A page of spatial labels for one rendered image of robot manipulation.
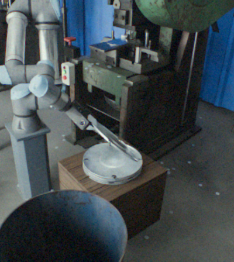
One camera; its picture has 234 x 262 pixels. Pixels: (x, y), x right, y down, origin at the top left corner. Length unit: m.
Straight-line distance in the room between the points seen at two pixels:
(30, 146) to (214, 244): 1.07
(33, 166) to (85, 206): 0.57
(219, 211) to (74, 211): 0.94
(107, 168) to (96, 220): 0.29
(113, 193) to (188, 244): 0.52
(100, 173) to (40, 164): 0.44
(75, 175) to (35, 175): 0.35
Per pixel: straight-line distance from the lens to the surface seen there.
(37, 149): 1.65
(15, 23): 1.46
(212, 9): 1.79
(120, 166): 1.44
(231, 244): 1.75
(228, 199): 1.99
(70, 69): 1.98
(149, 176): 1.46
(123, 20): 1.87
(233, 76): 2.93
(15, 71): 1.27
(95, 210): 1.21
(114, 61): 1.89
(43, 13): 1.51
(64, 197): 1.20
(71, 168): 1.49
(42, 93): 1.18
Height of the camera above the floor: 1.27
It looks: 31 degrees down
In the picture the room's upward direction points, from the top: 3 degrees clockwise
